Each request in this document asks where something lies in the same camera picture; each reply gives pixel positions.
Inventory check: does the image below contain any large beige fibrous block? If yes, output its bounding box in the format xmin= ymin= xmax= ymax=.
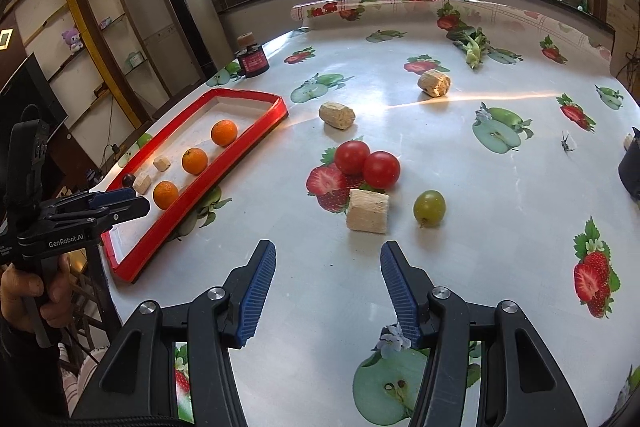
xmin=346 ymin=188 xmax=390 ymax=235

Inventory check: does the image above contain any red-rimmed white tray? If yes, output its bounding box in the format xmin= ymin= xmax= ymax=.
xmin=100 ymin=88 xmax=289 ymax=284

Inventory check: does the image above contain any red tomato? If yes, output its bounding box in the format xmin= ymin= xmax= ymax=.
xmin=362 ymin=151 xmax=402 ymax=188
xmin=334 ymin=140 xmax=372 ymax=175

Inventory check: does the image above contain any wooden wall shelf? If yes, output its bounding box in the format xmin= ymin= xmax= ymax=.
xmin=0 ymin=0 xmax=171 ymax=168

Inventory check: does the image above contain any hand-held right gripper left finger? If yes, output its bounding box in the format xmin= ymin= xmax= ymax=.
xmin=72 ymin=239 xmax=277 ymax=427

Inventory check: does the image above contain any bok choy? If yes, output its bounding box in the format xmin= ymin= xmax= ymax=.
xmin=446 ymin=27 xmax=488 ymax=69

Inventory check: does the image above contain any black television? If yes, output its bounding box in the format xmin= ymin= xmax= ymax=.
xmin=0 ymin=53 xmax=68 ymax=158

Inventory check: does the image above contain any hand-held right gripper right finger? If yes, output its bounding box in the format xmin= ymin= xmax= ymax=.
xmin=380 ymin=241 xmax=588 ymax=427

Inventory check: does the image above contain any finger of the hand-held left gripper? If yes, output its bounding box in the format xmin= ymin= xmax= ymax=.
xmin=97 ymin=197 xmax=151 ymax=225
xmin=87 ymin=187 xmax=138 ymax=210

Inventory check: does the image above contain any black motor with red label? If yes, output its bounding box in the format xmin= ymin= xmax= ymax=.
xmin=236 ymin=34 xmax=270 ymax=79

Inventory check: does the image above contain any rounded beige fibrous block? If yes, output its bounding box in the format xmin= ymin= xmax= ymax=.
xmin=318 ymin=103 xmax=356 ymax=130

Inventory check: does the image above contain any orange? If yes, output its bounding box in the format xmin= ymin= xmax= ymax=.
xmin=152 ymin=181 xmax=180 ymax=210
xmin=181 ymin=147 xmax=209 ymax=175
xmin=210 ymin=119 xmax=238 ymax=147

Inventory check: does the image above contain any green grape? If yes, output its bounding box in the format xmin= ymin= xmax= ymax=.
xmin=413 ymin=190 xmax=447 ymax=229

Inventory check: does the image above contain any person's left forearm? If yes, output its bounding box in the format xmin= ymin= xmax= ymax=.
xmin=0 ymin=317 xmax=71 ymax=418

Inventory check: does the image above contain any fruit-printed tablecloth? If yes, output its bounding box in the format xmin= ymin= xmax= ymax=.
xmin=102 ymin=0 xmax=640 ymax=427

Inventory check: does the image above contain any person's left hand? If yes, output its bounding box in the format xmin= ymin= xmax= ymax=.
xmin=0 ymin=254 xmax=76 ymax=338

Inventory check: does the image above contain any purple plush toy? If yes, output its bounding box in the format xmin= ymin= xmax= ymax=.
xmin=61 ymin=29 xmax=83 ymax=54

